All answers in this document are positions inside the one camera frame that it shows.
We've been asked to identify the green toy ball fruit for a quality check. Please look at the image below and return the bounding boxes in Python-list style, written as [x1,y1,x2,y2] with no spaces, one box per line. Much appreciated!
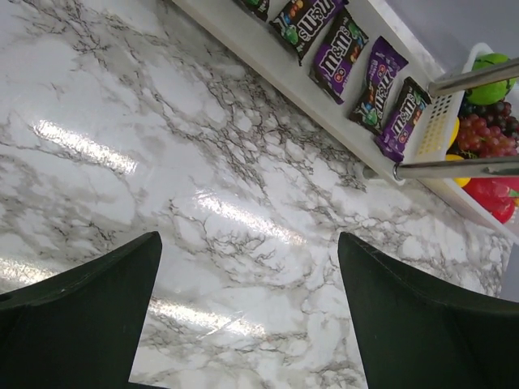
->
[464,52,518,106]

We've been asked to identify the white plastic fruit basket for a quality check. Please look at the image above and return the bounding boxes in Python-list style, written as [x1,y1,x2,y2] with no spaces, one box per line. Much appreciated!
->
[401,42,519,244]

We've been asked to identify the dark purple toy grapes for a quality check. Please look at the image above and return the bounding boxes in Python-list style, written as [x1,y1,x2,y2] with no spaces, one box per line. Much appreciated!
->
[458,99,518,140]

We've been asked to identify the yellow toy mango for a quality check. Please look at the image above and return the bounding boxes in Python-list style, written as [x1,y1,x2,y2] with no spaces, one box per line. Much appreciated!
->
[447,118,460,149]

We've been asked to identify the red toy grapes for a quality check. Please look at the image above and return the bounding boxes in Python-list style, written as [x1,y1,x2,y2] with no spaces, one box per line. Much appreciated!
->
[453,114,518,159]

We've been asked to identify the yellow toy lemon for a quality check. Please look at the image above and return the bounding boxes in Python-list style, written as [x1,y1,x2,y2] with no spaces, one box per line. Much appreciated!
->
[445,154,471,188]

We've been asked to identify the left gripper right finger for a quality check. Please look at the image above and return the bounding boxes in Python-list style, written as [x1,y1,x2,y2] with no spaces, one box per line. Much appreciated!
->
[337,233,518,388]

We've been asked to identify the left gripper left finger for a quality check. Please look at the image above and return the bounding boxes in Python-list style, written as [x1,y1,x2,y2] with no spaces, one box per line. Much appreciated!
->
[1,232,162,388]

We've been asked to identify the white two-tier shelf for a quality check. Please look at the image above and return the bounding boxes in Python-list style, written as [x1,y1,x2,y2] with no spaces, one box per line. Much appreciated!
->
[172,0,519,187]

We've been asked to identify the purple M&M pack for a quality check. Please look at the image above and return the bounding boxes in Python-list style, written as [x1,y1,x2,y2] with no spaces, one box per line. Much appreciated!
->
[375,76,431,163]
[310,7,369,105]
[268,0,350,66]
[349,36,409,135]
[238,0,270,21]

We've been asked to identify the pink toy dragon fruit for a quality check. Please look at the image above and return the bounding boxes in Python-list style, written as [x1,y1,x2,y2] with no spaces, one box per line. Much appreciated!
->
[463,177,518,224]

